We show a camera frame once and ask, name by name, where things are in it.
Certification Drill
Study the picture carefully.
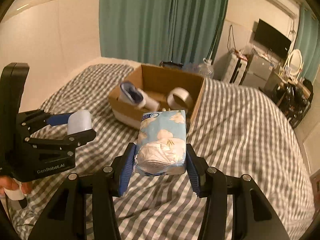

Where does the white tape roll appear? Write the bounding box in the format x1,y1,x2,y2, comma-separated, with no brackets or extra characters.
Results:
167,87,194,110

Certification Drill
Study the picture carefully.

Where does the green curtain by wardrobe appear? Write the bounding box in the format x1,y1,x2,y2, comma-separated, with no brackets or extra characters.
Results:
295,5,319,82

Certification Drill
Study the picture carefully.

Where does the wooden dressing table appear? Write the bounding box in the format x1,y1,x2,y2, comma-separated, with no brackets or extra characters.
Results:
263,71,311,98

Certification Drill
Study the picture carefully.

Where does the blue floral tissue pack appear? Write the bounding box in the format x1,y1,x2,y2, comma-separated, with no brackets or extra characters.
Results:
134,110,187,177

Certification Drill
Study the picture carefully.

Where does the checkered bed cover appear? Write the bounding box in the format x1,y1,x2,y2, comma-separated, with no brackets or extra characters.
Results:
10,63,316,240

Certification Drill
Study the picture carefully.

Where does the white suitcase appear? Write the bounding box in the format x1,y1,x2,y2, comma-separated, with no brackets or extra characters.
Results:
221,52,248,85

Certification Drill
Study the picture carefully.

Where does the large green curtain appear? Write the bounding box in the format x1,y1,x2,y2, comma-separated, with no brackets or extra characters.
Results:
99,0,228,64

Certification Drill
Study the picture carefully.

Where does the clear water jug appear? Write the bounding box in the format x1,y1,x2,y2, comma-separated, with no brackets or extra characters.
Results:
197,58,214,79

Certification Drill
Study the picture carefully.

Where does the brown cardboard box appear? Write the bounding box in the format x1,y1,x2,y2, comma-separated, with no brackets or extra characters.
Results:
108,64,204,129

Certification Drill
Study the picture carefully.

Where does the black garbage bag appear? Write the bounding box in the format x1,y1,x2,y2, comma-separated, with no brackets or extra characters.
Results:
276,80,313,128

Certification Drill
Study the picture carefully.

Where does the white oval vanity mirror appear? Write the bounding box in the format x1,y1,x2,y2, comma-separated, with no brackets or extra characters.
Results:
284,49,303,79

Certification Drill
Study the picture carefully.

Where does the grey mini fridge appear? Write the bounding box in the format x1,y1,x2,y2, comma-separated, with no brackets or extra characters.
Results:
240,53,273,88

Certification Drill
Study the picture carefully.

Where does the black wall television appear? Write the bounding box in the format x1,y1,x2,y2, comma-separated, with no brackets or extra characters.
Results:
254,19,291,60

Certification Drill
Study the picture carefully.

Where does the white sock navy cuff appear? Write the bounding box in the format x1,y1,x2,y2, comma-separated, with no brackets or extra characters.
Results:
118,81,160,112

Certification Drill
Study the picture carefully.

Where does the black bag on floor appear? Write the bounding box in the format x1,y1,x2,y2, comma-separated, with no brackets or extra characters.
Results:
159,61,183,69

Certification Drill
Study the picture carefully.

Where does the person's left hand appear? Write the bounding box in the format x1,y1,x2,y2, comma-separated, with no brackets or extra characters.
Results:
0,176,33,197

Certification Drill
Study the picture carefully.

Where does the small white jar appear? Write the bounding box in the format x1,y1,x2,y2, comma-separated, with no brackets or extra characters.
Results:
67,110,92,135

